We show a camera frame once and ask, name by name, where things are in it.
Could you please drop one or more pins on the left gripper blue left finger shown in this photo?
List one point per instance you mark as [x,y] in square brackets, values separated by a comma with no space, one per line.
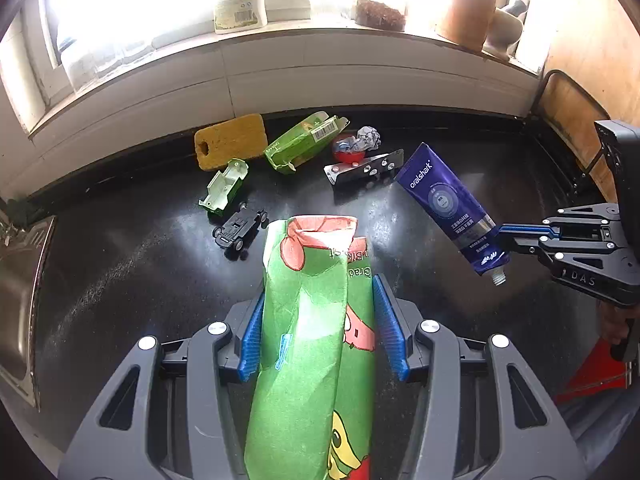
[249,335]

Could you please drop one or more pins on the blister pill pack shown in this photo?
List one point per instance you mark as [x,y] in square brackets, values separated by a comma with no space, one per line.
[341,172]

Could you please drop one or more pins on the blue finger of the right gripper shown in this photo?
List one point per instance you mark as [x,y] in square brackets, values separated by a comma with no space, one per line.
[523,246]
[515,230]

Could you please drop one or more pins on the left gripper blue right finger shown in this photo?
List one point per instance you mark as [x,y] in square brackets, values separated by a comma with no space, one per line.
[391,327]

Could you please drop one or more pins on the yellow sponge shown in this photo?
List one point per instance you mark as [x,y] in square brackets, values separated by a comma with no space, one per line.
[242,137]

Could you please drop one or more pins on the red object below counter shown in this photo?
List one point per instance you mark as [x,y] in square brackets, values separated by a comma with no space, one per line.
[599,372]

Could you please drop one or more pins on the wooden board with frame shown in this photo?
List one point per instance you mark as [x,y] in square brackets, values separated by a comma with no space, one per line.
[570,111]

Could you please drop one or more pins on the green cartoon juice carton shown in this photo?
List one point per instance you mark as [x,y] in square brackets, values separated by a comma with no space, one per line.
[312,409]

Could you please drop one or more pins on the terracotta utensil crock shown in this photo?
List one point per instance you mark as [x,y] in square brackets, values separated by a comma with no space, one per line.
[466,23]

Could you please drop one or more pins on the black toy car chassis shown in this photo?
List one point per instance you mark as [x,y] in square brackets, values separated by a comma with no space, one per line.
[236,234]

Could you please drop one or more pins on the white mortar and pestle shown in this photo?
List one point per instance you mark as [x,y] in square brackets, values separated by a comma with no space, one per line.
[505,29]

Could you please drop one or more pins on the red jar lid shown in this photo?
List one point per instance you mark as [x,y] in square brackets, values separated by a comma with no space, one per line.
[344,149]

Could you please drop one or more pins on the steel kitchen sink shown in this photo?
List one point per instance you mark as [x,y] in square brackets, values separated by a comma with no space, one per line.
[23,255]

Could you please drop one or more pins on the right hand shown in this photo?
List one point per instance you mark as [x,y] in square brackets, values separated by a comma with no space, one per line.
[612,323]

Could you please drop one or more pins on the silver foil wrapper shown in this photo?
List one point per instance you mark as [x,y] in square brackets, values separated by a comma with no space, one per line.
[366,139]

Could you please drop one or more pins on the green cardboard box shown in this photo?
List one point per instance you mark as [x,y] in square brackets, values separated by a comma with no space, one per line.
[304,141]

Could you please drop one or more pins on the green scrub pad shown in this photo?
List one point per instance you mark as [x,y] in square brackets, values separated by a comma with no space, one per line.
[16,211]

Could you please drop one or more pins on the blue toothpaste tube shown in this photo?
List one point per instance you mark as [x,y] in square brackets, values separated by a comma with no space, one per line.
[438,190]

